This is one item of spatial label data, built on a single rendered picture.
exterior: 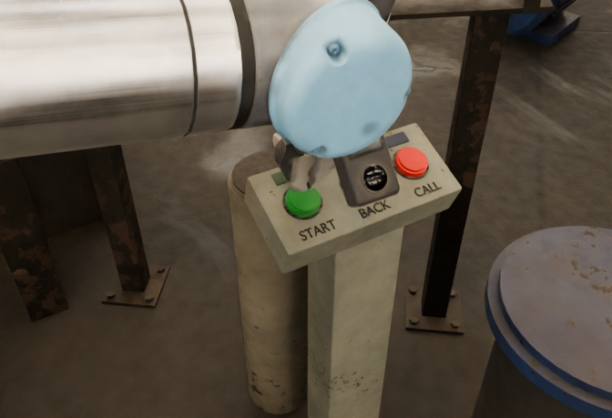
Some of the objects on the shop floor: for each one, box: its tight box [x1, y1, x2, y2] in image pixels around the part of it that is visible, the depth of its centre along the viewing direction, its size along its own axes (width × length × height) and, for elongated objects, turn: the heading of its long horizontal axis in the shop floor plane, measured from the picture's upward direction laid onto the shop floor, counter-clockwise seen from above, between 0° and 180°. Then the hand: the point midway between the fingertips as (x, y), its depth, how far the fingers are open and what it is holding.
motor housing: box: [0, 158, 69, 322], centre depth 123 cm, size 13×22×54 cm, turn 119°
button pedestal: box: [244, 123, 462, 418], centre depth 93 cm, size 16×24×62 cm, turn 119°
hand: (305, 188), depth 70 cm, fingers closed
